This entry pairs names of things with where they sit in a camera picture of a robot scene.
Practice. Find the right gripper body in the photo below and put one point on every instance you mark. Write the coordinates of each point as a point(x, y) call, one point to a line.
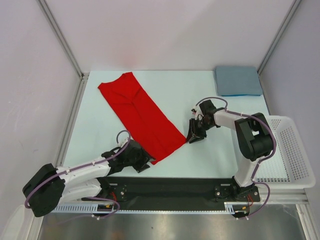
point(203, 125)

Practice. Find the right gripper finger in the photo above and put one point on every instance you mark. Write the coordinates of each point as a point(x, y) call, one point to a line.
point(196, 138)
point(191, 129)

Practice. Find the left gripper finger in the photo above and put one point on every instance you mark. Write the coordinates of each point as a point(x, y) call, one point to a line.
point(147, 158)
point(140, 167)

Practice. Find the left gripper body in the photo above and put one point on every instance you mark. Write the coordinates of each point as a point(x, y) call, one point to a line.
point(139, 160)

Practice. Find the red t shirt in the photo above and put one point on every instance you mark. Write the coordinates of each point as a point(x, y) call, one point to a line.
point(140, 115)

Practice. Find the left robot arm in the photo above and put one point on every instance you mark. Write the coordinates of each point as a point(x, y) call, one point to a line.
point(52, 186)

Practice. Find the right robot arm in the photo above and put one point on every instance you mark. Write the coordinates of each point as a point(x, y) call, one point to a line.
point(255, 141)

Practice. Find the folded bright blue t shirt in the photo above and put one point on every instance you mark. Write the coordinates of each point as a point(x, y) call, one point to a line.
point(240, 95)

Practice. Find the folded grey-blue t shirt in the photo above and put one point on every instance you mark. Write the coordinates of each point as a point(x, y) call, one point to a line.
point(231, 80)

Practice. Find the white plastic basket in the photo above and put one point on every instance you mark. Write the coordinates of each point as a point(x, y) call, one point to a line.
point(289, 168)

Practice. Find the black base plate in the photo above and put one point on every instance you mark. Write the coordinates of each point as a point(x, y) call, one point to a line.
point(202, 190)

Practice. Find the white slotted cable duct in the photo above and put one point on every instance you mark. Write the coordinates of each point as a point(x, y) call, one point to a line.
point(223, 208)

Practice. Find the left aluminium frame post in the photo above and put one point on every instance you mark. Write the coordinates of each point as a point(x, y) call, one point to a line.
point(54, 25)

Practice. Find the aluminium frame post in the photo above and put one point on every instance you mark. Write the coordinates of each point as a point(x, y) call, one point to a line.
point(54, 25)
point(279, 34)

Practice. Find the front aluminium rail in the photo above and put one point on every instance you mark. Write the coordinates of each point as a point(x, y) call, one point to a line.
point(259, 192)

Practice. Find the right aluminium frame post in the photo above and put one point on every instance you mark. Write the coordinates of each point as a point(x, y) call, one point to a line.
point(279, 34)

